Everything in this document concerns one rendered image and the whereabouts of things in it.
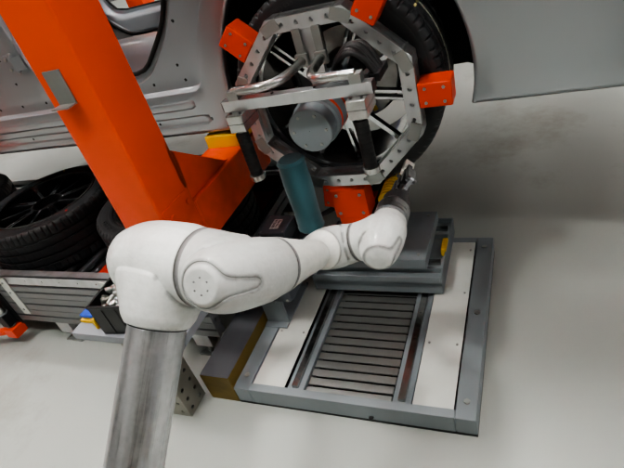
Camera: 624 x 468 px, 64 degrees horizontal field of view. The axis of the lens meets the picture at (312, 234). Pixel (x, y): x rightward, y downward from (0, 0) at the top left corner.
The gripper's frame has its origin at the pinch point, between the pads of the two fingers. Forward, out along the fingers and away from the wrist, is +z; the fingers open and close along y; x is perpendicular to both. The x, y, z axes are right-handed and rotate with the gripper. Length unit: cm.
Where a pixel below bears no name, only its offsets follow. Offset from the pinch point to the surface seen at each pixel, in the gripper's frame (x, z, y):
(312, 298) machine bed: -7, 0, -73
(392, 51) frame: 23.5, 3.4, 24.3
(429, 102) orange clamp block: 7.4, 1.7, 19.7
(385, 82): 18.6, 27.7, 5.1
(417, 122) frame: 6.5, 1.7, 13.0
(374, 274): -20, 7, -50
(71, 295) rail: 75, -26, -123
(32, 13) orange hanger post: 97, -35, -2
